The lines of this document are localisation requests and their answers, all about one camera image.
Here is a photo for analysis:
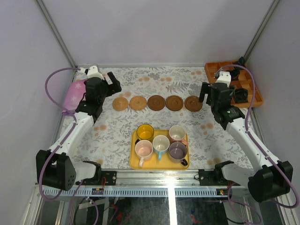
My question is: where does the woven rattan coaster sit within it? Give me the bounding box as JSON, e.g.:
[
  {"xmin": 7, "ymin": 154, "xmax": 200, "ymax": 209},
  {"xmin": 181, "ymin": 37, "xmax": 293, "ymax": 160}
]
[
  {"xmin": 112, "ymin": 97, "xmax": 129, "ymax": 111},
  {"xmin": 129, "ymin": 96, "xmax": 147, "ymax": 111}
]

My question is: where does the brown wooden coaster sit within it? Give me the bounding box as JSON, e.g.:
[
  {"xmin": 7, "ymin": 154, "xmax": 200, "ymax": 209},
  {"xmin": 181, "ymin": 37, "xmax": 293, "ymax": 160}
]
[
  {"xmin": 147, "ymin": 95, "xmax": 165, "ymax": 111},
  {"xmin": 165, "ymin": 95, "xmax": 184, "ymax": 111},
  {"xmin": 184, "ymin": 96, "xmax": 203, "ymax": 112}
]

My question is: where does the cream mug pink outside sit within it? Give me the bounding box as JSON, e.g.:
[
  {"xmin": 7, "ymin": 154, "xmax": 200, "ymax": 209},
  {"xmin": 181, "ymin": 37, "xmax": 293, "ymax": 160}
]
[{"xmin": 169, "ymin": 125, "xmax": 188, "ymax": 146}]

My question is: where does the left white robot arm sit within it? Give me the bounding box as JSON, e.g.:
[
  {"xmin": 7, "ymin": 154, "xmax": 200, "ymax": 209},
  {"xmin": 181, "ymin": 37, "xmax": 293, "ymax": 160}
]
[{"xmin": 36, "ymin": 69, "xmax": 121, "ymax": 191}]

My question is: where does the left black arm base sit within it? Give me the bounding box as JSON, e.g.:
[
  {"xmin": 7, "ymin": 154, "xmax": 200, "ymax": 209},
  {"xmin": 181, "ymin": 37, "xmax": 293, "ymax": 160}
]
[{"xmin": 82, "ymin": 171, "xmax": 117, "ymax": 187}]

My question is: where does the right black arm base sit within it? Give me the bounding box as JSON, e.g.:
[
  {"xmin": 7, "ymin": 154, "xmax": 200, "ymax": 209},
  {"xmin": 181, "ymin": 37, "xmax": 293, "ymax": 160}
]
[{"xmin": 198, "ymin": 169, "xmax": 232, "ymax": 186}]

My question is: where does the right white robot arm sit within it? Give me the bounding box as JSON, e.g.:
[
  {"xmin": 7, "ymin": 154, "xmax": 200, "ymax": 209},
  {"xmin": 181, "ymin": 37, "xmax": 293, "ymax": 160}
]
[{"xmin": 199, "ymin": 82, "xmax": 293, "ymax": 203}]

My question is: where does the amber glass cup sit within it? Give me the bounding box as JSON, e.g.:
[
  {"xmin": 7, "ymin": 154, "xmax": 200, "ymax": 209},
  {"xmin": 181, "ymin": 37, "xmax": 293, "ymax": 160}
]
[{"xmin": 137, "ymin": 124, "xmax": 154, "ymax": 142}]

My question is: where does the black part lower compartment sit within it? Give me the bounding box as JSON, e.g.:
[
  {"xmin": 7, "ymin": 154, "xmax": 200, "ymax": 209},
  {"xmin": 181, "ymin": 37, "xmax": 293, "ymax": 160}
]
[{"xmin": 233, "ymin": 88, "xmax": 248, "ymax": 104}]

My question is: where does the black part compartment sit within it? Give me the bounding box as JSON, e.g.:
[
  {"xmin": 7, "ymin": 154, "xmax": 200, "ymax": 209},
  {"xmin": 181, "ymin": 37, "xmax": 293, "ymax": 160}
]
[
  {"xmin": 230, "ymin": 67, "xmax": 240, "ymax": 81},
  {"xmin": 236, "ymin": 56, "xmax": 246, "ymax": 67},
  {"xmin": 233, "ymin": 88, "xmax": 248, "ymax": 104}
]

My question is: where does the pink folded cloth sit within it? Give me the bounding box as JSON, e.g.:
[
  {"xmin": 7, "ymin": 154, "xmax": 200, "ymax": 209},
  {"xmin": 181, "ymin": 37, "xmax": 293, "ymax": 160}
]
[{"xmin": 63, "ymin": 79, "xmax": 87, "ymax": 113}]

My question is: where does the orange compartment tray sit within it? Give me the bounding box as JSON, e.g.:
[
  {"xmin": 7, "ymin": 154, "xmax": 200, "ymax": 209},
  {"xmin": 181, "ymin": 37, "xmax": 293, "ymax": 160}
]
[{"xmin": 204, "ymin": 60, "xmax": 264, "ymax": 108}]

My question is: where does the black part top compartment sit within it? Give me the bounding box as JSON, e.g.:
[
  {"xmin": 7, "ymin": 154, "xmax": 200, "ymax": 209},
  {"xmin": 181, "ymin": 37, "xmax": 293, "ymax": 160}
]
[{"xmin": 236, "ymin": 56, "xmax": 246, "ymax": 67}]

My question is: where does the floral tablecloth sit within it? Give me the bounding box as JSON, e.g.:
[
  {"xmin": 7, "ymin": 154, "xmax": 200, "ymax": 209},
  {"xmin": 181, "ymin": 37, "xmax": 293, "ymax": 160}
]
[{"xmin": 71, "ymin": 67, "xmax": 252, "ymax": 169}]

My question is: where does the yellow plastic tray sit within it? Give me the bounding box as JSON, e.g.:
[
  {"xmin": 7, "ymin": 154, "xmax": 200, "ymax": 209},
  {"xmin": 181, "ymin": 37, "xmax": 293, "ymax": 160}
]
[{"xmin": 129, "ymin": 129, "xmax": 190, "ymax": 171}]

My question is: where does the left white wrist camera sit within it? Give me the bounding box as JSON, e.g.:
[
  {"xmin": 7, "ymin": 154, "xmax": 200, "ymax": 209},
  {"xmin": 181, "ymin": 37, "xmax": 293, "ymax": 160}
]
[{"xmin": 77, "ymin": 66, "xmax": 104, "ymax": 80}]

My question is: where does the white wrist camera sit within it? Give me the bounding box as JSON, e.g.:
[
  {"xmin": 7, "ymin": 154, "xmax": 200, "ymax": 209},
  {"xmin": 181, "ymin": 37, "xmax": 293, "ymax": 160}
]
[
  {"xmin": 215, "ymin": 71, "xmax": 232, "ymax": 87},
  {"xmin": 77, "ymin": 66, "xmax": 104, "ymax": 80}
]

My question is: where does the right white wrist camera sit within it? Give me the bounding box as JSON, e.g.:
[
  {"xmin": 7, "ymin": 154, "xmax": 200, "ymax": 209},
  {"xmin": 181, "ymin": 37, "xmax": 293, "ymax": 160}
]
[{"xmin": 215, "ymin": 71, "xmax": 232, "ymax": 87}]

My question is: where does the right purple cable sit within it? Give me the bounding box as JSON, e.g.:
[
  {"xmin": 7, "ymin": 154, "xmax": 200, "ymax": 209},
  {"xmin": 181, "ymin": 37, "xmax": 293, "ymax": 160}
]
[{"xmin": 215, "ymin": 64, "xmax": 300, "ymax": 222}]

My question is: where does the purple cable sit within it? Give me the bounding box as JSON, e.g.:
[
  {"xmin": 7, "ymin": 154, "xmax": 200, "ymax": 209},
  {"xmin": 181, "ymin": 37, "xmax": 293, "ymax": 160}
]
[
  {"xmin": 215, "ymin": 64, "xmax": 300, "ymax": 222},
  {"xmin": 38, "ymin": 67, "xmax": 99, "ymax": 225}
]

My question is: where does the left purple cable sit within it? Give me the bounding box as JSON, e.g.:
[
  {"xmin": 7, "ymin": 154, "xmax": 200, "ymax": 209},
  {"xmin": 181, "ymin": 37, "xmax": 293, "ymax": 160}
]
[{"xmin": 38, "ymin": 67, "xmax": 99, "ymax": 225}]

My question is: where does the pink mug white handle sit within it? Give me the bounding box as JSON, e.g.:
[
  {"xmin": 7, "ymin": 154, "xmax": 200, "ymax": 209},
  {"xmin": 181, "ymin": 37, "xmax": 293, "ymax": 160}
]
[{"xmin": 135, "ymin": 140, "xmax": 154, "ymax": 167}]

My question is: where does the purple mug black handle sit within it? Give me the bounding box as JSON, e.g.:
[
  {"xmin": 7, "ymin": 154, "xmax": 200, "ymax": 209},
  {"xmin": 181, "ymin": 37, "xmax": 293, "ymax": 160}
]
[{"xmin": 168, "ymin": 142, "xmax": 188, "ymax": 166}]

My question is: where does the white mug blue handle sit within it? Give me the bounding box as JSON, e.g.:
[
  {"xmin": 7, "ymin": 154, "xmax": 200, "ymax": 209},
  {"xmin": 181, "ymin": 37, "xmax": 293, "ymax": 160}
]
[{"xmin": 152, "ymin": 135, "xmax": 170, "ymax": 161}]

